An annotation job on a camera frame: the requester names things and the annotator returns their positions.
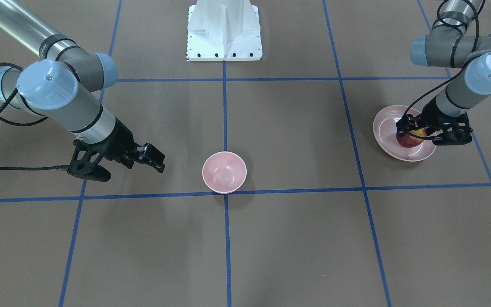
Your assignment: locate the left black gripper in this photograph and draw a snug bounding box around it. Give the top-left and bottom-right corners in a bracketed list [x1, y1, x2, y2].
[396, 98, 463, 138]

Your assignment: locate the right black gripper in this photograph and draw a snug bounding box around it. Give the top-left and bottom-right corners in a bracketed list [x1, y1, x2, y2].
[106, 118, 165, 173]

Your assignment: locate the red yellow apple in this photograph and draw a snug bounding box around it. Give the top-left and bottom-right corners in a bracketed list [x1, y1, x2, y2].
[396, 128, 427, 148]

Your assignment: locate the pink bowl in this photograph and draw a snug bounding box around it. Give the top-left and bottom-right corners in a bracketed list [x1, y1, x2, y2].
[201, 151, 248, 194]

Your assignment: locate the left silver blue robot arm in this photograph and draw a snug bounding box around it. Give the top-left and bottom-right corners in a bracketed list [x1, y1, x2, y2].
[396, 0, 491, 145]

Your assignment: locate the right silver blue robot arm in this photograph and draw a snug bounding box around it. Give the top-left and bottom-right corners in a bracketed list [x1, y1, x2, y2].
[0, 0, 165, 182]

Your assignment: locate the pink plate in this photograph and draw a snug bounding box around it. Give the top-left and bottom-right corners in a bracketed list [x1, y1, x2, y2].
[373, 105, 436, 162]

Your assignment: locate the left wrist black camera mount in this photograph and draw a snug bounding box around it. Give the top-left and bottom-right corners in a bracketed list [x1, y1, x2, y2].
[431, 113, 472, 146]

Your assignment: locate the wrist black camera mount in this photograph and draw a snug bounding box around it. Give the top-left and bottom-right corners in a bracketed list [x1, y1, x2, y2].
[66, 139, 111, 182]
[431, 113, 472, 146]

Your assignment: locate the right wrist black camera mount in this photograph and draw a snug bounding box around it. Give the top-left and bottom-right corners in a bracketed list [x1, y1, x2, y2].
[66, 139, 111, 182]

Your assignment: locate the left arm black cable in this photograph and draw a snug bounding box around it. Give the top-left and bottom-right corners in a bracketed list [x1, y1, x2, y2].
[401, 0, 480, 120]

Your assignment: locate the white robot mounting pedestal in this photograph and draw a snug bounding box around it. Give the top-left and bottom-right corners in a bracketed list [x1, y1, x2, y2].
[186, 0, 263, 62]

